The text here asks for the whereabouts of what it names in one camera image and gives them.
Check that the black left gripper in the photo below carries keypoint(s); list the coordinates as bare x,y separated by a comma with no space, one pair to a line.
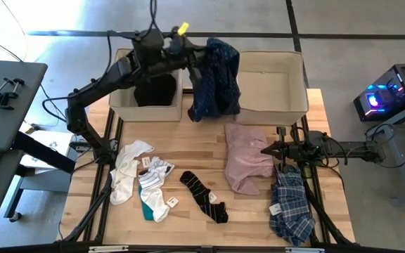
190,54

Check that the white box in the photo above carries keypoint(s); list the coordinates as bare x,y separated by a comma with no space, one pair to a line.
48,144

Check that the white sock with teal heel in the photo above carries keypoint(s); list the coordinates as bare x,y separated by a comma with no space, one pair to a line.
157,205

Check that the pink button shirt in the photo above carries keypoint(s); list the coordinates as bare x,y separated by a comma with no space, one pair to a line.
246,158

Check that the white grey-striped sock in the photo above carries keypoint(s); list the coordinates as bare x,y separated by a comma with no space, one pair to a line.
155,172

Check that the grey metal table stand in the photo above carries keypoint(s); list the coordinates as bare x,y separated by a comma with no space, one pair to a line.
399,158

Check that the white metal bracket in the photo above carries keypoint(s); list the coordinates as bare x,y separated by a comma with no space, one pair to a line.
107,248

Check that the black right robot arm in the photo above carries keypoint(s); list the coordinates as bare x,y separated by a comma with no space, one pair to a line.
350,151

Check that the grey desk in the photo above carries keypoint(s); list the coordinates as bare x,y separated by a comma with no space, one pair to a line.
5,116

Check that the blue plaid shirt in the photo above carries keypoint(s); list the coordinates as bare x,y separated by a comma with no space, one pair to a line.
292,207

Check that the black computer with coloured lights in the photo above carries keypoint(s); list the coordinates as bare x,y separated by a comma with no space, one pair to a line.
392,91

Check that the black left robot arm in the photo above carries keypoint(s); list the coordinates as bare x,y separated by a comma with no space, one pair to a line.
93,88

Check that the black garment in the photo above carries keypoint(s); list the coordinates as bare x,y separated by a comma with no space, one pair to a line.
155,91

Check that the beige fabric storage bin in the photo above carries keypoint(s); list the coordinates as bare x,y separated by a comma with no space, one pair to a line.
273,88
146,114

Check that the black striped sock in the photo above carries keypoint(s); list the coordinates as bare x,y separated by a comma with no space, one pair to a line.
202,195

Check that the navy dotted shirt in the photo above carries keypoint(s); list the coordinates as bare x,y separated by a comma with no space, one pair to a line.
216,81

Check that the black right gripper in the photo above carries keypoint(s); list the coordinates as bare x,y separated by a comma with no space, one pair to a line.
294,151

